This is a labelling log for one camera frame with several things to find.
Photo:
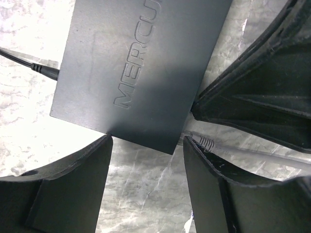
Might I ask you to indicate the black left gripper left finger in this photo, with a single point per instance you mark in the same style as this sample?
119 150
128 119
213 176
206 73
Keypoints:
62 197

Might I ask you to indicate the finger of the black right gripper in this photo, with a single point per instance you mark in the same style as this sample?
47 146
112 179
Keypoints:
267 90

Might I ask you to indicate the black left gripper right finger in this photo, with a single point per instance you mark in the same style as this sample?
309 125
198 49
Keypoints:
228 199

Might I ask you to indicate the black power adapter with cord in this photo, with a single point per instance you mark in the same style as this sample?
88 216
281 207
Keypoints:
47 71

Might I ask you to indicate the black network switch box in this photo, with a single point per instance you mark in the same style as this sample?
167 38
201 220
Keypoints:
132 68

